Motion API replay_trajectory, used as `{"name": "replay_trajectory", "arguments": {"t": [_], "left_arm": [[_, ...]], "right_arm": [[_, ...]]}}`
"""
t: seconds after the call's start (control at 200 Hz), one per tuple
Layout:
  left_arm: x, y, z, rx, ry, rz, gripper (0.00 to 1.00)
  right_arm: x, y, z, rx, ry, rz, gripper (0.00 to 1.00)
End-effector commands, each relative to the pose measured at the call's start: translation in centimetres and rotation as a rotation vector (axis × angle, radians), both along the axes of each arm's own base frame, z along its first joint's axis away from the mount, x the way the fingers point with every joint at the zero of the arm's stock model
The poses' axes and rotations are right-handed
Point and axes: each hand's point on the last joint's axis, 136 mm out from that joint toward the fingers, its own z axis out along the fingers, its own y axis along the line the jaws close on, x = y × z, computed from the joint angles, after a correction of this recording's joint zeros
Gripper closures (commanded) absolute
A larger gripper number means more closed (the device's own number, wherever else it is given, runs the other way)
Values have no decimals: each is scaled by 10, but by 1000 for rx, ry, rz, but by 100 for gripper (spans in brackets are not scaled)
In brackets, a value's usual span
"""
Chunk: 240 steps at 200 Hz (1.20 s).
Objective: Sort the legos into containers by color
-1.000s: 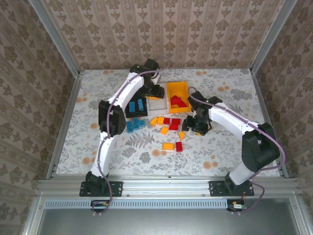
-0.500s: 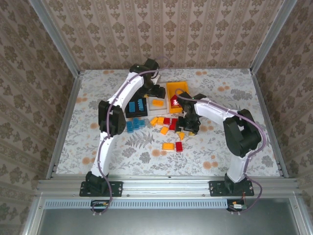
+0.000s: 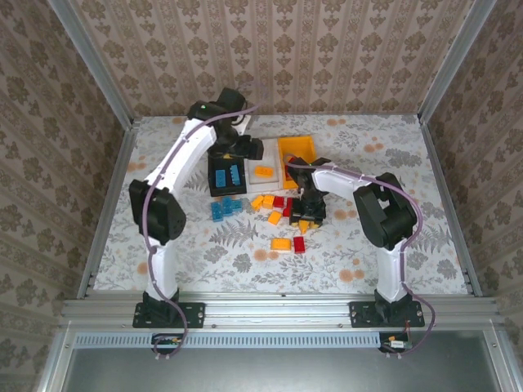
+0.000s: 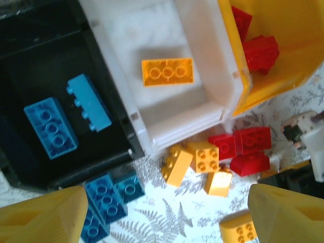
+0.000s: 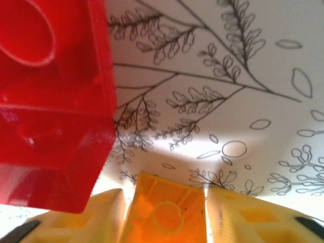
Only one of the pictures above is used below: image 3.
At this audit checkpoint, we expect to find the black rectangular container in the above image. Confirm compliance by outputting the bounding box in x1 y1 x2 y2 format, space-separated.
207 155 249 197

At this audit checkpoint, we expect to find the aluminium frame post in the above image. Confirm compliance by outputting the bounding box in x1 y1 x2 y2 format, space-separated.
418 0 498 123
47 0 138 130

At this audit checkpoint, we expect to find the small power connector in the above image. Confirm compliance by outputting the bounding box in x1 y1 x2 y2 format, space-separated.
154 334 184 349
382 336 410 352

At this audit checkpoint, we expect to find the grey metal panel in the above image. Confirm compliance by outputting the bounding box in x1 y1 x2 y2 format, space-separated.
60 329 506 392

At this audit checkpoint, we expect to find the floral patterned tablecloth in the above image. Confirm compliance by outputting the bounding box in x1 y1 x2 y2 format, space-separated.
92 114 469 294

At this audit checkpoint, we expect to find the aluminium side rail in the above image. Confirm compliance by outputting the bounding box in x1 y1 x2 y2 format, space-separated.
419 116 484 297
76 120 140 300

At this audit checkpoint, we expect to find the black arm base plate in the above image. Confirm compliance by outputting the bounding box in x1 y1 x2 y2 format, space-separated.
348 301 426 329
132 301 206 329

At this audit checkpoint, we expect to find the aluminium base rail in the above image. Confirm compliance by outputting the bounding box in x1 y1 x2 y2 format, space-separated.
60 292 503 327

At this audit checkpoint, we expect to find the grey slotted cable duct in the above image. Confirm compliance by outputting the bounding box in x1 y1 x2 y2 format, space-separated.
75 331 383 350

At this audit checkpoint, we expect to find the white rectangular container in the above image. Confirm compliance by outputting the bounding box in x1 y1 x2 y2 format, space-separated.
244 138 284 193

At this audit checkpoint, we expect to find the yellow rectangular container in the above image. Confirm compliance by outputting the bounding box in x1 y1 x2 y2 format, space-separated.
277 135 320 190

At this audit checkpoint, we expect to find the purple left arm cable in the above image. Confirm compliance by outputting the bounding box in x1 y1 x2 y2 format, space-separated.
138 81 270 363

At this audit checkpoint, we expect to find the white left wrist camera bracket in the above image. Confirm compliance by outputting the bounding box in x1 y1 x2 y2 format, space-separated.
235 114 253 138

